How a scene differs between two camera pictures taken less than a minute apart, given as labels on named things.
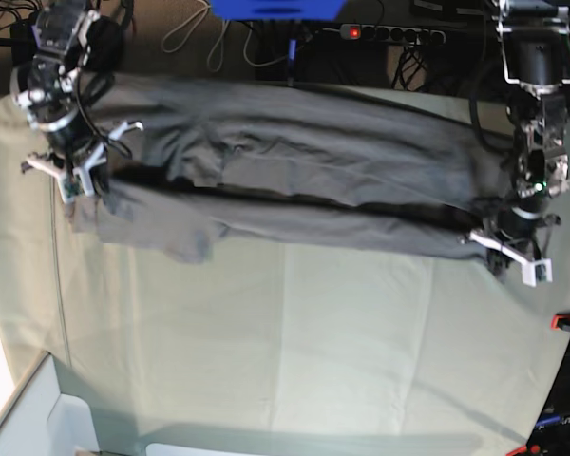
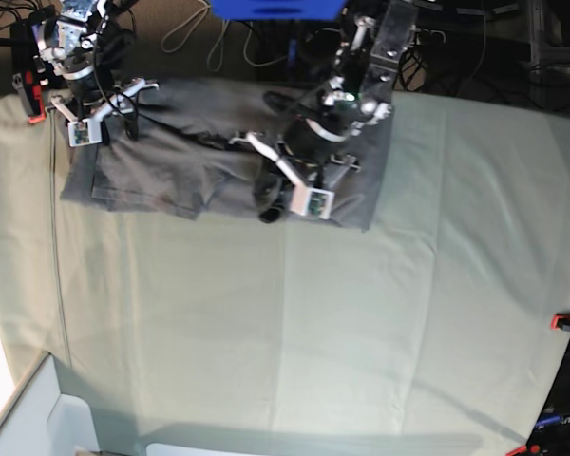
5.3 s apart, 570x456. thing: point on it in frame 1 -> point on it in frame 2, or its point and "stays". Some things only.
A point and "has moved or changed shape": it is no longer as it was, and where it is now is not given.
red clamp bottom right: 525,448 stays
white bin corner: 45,422 stays
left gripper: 74,168 -> 86,120
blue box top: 276,9 stays
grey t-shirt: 293,167 has moved or changed shape
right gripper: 516,234 -> 273,192
